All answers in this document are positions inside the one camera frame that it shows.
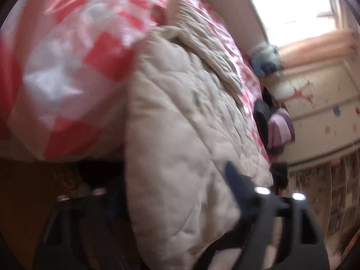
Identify beige quilted jacket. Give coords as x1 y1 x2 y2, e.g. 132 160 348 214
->
125 0 273 269

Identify black device with green light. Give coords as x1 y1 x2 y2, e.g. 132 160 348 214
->
270 162 289 196

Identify white bookshelf with books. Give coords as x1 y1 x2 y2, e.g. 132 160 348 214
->
289 151 359 240

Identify purple pink folded cloth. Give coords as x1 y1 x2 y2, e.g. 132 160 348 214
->
267 108 295 155

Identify black garment on bed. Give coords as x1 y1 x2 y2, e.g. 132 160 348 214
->
253 87 279 149

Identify blue grey patterned pillow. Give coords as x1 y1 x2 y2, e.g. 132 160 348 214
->
250 44 283 77

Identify red white checkered plastic sheet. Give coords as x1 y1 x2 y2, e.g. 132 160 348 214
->
1 0 261 162

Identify peach window curtain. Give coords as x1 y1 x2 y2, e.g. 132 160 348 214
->
278 29 359 69

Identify bright window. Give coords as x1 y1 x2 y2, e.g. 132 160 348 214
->
251 0 340 47

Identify beige headboard panel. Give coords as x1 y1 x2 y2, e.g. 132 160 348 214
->
205 0 268 54

